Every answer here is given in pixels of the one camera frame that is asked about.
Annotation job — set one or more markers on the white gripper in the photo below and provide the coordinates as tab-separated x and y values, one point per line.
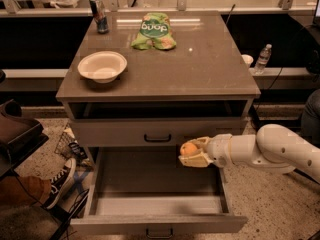
218	149

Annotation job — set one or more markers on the grey drawer cabinet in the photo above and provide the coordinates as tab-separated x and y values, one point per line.
203	77

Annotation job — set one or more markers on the blue jeans leg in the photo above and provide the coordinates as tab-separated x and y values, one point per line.
310	121

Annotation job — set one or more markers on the clear plastic water bottle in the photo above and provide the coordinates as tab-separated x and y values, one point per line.
263	59

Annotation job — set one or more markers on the green chip bag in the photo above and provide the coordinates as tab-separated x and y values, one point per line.
155	32

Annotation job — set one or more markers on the closed upper drawer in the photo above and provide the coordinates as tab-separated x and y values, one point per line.
147	132

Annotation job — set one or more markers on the blue silver energy drink can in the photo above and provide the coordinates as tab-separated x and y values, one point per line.
98	12

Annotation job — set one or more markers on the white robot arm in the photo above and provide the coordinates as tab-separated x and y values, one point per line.
274	148

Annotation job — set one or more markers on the wire mesh basket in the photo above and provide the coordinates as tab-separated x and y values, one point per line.
68	147

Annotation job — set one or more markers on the brown trouser leg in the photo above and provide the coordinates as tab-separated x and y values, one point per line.
19	191

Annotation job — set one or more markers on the white paper bowl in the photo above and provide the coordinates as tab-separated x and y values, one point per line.
102	67

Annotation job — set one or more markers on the open bottom drawer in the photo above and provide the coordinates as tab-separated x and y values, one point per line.
146	191

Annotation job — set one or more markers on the orange fruit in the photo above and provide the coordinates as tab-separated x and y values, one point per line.
188	149

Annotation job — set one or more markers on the white paper cup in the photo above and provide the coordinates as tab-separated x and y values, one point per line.
247	59

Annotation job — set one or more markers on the black white sneaker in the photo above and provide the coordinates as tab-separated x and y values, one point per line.
61	183

